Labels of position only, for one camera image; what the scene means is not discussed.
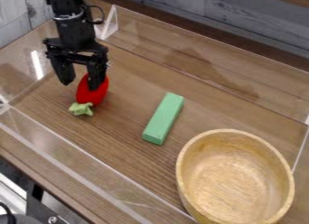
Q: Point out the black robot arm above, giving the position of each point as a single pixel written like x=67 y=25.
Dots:
x=75 y=8

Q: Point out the red plush strawberry toy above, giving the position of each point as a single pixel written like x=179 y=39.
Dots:
x=87 y=98

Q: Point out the clear acrylic enclosure wall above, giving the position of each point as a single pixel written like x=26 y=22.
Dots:
x=91 y=160

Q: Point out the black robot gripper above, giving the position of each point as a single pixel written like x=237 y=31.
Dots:
x=75 y=46

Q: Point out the green rectangular block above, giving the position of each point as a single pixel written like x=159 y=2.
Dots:
x=163 y=118

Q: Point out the clear acrylic corner bracket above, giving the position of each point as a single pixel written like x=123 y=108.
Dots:
x=106 y=29

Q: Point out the round wooden bowl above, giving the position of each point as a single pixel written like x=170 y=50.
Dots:
x=234 y=179

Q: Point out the black metal table frame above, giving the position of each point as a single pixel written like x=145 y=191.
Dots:
x=47 y=209

